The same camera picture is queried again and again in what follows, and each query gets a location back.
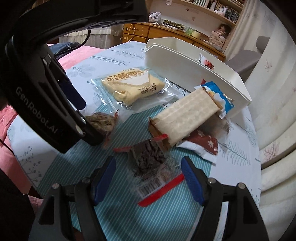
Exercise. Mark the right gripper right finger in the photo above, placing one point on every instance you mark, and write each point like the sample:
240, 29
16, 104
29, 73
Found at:
243, 220

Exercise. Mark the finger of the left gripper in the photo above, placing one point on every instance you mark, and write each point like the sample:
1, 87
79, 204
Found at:
70, 92

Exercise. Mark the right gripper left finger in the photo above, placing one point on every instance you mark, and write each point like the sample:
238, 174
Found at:
54, 220

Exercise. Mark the walnut date candy packet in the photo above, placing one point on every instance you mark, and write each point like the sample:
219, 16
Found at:
100, 127

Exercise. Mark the large bread packet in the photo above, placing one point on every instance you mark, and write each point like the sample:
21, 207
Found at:
134, 90

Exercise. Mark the maroon snowflake packet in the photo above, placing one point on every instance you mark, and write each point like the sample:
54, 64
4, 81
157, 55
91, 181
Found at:
202, 144

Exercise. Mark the dark seaweed snack packet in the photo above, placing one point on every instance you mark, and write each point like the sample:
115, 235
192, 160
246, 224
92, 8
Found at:
152, 169

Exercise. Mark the beige wafer cracker pack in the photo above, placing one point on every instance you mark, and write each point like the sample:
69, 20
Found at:
183, 117

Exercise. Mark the blue white snack packet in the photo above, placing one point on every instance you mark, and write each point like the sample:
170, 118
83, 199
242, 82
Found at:
224, 103

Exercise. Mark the red apple snack packet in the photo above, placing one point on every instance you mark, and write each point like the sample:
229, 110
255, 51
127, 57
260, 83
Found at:
204, 61

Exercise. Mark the clear packet red label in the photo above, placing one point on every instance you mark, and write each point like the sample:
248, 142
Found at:
216, 127

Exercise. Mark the navy blue folded cloth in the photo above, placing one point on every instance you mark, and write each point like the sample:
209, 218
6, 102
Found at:
61, 49

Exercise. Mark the white lace covered cabinet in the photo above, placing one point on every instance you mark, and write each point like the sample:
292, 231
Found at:
102, 38

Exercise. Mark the pink bed quilt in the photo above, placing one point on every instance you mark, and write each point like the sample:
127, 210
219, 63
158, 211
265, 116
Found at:
30, 89

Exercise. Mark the patterned tablecloth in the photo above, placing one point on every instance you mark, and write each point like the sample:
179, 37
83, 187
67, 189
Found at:
173, 216

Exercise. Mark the wooden desk with drawers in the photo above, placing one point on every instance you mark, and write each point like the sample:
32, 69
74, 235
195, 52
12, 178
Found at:
142, 32

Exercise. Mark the white plastic storage bin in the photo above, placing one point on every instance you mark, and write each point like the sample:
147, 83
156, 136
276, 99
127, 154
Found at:
177, 61

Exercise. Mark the roll of tape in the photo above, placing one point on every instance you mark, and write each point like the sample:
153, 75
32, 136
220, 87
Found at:
195, 34

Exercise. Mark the cream floral curtain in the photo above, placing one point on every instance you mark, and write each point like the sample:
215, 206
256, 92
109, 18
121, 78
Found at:
271, 85

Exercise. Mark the grey office chair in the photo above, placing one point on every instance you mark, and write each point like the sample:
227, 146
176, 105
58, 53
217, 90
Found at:
245, 61

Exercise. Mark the doll on shelf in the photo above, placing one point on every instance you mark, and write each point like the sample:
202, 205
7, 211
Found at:
219, 36

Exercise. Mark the wooden bookshelf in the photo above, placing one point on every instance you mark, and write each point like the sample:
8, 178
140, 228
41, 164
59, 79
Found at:
195, 16

